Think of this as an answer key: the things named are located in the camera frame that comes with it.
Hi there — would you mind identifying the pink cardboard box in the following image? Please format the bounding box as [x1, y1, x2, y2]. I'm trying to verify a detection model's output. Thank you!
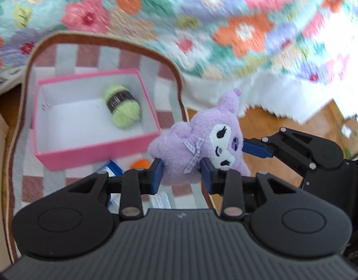
[32, 68, 162, 172]

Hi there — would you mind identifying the orange round object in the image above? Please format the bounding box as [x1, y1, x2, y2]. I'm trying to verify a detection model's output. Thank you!
[130, 158, 152, 170]

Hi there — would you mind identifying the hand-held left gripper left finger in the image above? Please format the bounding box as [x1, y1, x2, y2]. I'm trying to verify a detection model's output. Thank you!
[67, 157, 165, 221]

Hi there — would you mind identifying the white plastic packet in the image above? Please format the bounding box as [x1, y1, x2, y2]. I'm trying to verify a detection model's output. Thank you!
[150, 192, 171, 210]

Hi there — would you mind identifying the floral quilt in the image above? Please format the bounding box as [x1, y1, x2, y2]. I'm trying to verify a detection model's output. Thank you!
[0, 0, 358, 88]

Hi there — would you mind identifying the checkered rug brown border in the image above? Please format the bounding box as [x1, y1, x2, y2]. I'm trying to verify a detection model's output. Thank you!
[4, 31, 217, 264]

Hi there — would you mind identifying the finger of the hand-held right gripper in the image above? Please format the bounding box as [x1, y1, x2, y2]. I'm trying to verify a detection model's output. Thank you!
[242, 127, 317, 176]

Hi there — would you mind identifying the purple plush toy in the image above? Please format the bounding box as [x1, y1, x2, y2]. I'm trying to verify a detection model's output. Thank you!
[148, 88, 251, 186]

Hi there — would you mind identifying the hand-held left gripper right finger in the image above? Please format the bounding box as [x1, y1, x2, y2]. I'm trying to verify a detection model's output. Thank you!
[201, 157, 298, 221]

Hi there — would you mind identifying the green yarn ball black band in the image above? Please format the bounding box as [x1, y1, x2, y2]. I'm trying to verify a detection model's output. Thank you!
[103, 84, 141, 129]

